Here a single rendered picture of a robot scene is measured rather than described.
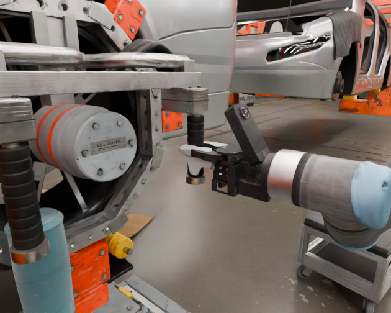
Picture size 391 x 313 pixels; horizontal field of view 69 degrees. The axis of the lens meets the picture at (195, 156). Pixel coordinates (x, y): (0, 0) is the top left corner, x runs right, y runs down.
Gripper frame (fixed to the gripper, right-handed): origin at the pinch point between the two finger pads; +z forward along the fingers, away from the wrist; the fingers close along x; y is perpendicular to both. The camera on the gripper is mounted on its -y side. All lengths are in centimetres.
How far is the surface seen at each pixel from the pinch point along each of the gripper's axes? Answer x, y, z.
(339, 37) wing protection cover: 259, -47, 37
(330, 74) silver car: 252, -14, 40
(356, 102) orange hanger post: 344, 19, 31
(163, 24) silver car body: 26, -30, 33
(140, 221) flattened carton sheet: 65, 82, 101
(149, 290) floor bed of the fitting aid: 20, 75, 41
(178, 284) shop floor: 38, 83, 40
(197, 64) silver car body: 44, -18, 33
